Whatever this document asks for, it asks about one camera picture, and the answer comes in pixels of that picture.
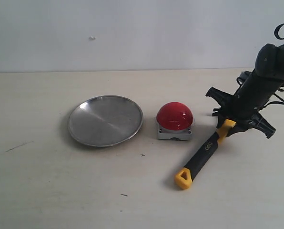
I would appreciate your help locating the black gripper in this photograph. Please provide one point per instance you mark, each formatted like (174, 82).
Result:
(245, 104)

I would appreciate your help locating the yellow black claw hammer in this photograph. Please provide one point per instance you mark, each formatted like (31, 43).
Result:
(184, 178)

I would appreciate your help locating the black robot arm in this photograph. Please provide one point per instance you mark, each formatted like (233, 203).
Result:
(269, 61)

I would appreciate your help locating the red dome push button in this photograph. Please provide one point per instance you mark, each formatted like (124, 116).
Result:
(174, 121)

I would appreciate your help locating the round steel plate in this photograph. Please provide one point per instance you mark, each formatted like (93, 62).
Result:
(105, 121)

